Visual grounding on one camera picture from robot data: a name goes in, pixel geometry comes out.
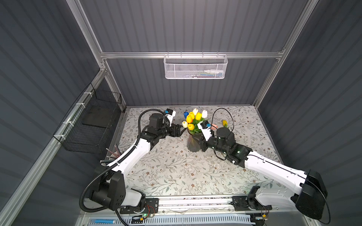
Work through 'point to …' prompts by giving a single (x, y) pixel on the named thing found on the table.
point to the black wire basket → (86, 128)
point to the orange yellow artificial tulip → (189, 119)
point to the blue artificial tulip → (185, 113)
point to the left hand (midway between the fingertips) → (184, 128)
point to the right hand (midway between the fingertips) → (195, 135)
